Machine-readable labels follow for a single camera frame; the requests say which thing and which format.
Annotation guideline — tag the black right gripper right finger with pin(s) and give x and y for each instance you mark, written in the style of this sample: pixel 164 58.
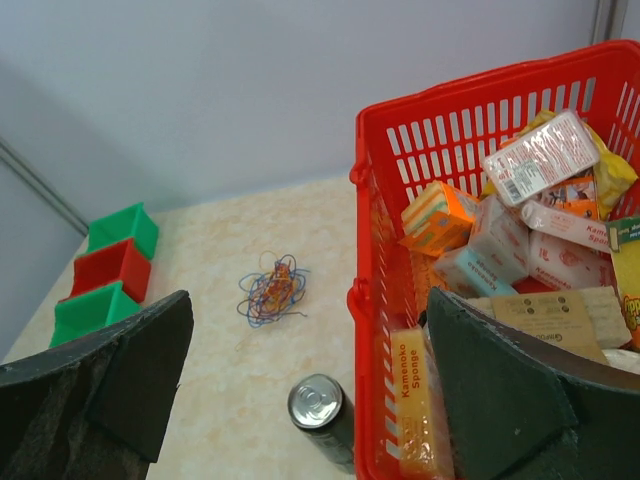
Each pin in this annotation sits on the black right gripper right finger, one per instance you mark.
pixel 521 408

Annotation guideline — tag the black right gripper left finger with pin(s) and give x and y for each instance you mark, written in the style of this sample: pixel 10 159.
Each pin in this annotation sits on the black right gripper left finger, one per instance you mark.
pixel 96 407

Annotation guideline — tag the yellow Kamenoko sponge pack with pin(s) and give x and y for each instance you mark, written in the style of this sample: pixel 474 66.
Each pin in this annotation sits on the yellow Kamenoko sponge pack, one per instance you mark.
pixel 423 433

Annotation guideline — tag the near green storage bin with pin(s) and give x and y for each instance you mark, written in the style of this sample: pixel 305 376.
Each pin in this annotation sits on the near green storage bin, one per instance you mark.
pixel 92 311

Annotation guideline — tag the green storage bin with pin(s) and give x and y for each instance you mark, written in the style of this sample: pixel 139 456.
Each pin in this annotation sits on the green storage bin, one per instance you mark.
pixel 92 311
pixel 132 222

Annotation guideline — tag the brown cardboard sponge pack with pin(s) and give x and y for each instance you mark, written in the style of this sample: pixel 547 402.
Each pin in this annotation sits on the brown cardboard sponge pack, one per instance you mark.
pixel 584 322

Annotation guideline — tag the red storage bin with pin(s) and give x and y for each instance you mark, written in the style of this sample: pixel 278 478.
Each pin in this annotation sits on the red storage bin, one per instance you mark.
pixel 119 262

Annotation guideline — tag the light blue sponge pack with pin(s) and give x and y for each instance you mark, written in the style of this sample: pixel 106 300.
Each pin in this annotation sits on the light blue sponge pack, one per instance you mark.
pixel 468 275

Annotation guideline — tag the white Kamenoko sponge pack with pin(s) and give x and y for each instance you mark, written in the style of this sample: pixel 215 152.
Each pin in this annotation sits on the white Kamenoko sponge pack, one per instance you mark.
pixel 563 265

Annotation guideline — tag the far green storage bin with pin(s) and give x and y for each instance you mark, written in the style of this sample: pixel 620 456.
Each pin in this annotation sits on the far green storage bin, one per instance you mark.
pixel 132 222

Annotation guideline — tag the black drink can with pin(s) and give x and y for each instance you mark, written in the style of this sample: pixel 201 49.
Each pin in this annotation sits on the black drink can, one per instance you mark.
pixel 319 407

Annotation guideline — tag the yellow green sponge box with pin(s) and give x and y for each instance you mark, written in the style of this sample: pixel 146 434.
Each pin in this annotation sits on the yellow green sponge box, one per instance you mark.
pixel 623 236

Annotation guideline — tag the orange sponge box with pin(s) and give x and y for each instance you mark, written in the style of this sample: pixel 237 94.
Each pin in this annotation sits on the orange sponge box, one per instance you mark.
pixel 439 220

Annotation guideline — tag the yellow snack bag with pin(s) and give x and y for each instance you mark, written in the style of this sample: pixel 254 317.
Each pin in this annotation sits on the yellow snack bag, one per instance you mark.
pixel 593 193

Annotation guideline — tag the white pink sponge pack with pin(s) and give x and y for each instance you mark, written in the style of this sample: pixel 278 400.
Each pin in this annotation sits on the white pink sponge pack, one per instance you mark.
pixel 558 149

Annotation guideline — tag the red plastic shopping basket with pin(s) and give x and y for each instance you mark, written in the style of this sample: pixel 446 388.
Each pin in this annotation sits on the red plastic shopping basket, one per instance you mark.
pixel 443 133

